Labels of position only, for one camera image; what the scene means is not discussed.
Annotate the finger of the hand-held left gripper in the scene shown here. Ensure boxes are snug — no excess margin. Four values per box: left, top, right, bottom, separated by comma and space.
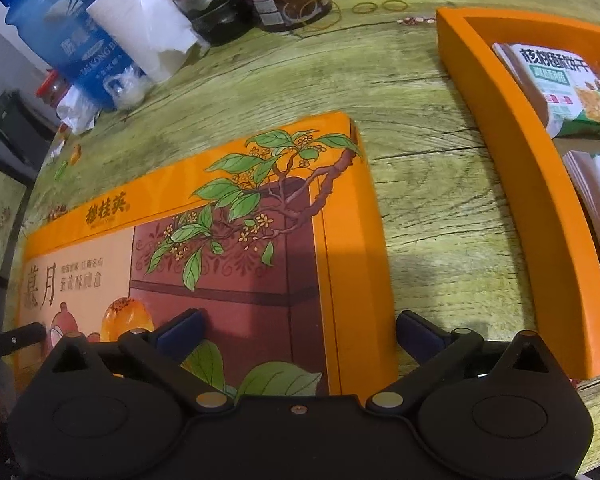
0, 324, 48, 360

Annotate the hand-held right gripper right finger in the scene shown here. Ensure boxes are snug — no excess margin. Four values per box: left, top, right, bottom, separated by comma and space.
367, 310, 556, 414

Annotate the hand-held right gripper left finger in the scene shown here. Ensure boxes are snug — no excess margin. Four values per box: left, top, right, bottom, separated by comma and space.
47, 308, 233, 414

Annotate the orange printed box lid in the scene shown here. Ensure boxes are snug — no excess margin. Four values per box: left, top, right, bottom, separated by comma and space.
17, 111, 398, 398

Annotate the orange box tray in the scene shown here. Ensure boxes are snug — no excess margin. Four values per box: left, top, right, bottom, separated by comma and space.
435, 6, 600, 381

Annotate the wood-pattern desktop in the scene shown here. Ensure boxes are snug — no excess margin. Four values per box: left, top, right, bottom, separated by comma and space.
15, 0, 600, 480

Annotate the wood-pattern board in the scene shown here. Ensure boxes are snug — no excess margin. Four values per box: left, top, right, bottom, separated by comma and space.
0, 162, 28, 276

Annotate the black case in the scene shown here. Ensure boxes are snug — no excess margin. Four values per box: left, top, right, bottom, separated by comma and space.
0, 89, 56, 171

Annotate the crumpled white tissue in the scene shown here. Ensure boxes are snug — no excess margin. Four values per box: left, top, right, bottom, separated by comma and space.
55, 85, 101, 133

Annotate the red-lid jar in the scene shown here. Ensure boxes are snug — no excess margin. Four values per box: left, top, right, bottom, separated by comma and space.
35, 70, 73, 108

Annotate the blue water bottle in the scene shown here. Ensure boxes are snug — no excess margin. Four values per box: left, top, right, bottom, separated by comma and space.
0, 0, 153, 111

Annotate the white paper towel roll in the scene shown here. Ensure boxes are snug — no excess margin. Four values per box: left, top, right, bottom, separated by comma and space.
86, 0, 211, 85

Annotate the dark glass jar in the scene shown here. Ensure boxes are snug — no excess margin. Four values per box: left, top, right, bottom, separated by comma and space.
167, 0, 253, 46

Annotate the large yellow rubber band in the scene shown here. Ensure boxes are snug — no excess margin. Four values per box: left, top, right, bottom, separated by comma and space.
290, 0, 342, 31

